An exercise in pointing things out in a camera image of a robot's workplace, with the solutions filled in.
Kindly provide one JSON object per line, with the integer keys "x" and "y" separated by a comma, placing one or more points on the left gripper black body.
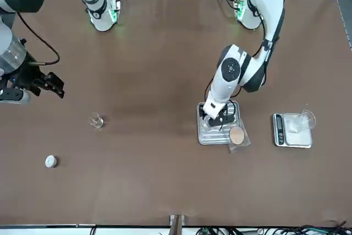
{"x": 227, "y": 114}

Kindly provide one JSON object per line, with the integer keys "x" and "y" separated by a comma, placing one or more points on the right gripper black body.
{"x": 28, "y": 76}

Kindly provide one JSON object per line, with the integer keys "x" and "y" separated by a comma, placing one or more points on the clear glass alcohol lamp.
{"x": 205, "y": 122}

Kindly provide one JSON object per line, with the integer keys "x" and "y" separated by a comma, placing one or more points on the small glass beaker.
{"x": 96, "y": 121}

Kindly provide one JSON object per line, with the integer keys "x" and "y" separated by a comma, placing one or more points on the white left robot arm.
{"x": 270, "y": 4}

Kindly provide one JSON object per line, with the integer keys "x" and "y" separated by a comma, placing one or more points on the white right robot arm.
{"x": 96, "y": 20}

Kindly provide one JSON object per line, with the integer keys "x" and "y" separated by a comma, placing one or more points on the large glass beaker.
{"x": 302, "y": 120}

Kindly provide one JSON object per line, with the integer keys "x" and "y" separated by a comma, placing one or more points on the ribbed metal tray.
{"x": 211, "y": 137}

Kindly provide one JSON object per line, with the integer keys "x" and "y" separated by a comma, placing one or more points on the silver digital scale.
{"x": 297, "y": 137}

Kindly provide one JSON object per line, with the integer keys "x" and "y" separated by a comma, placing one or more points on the white round cap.
{"x": 50, "y": 161}

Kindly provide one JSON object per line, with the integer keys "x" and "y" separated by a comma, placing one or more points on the aluminium frame post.
{"x": 178, "y": 225}

